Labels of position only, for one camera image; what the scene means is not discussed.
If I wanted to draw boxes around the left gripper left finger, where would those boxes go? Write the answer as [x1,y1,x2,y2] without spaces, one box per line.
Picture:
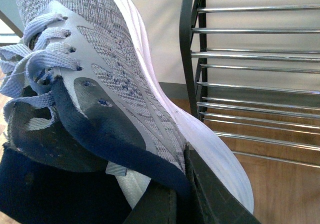
[124,181,177,224]

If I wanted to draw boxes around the black metal shoe rack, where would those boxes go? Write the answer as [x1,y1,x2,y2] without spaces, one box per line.
[179,0,320,168]

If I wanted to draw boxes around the grey sneaker front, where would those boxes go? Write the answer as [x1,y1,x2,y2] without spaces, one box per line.
[0,0,254,223]

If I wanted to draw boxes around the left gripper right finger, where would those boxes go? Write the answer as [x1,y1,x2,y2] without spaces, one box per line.
[184,144,259,224]

